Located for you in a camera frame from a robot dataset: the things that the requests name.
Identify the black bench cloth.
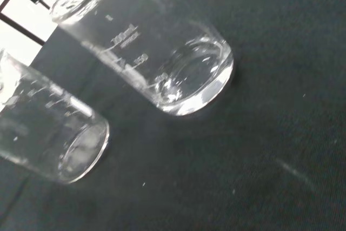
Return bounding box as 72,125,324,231
0,0,346,231

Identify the black tripod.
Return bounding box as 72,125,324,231
0,0,77,47

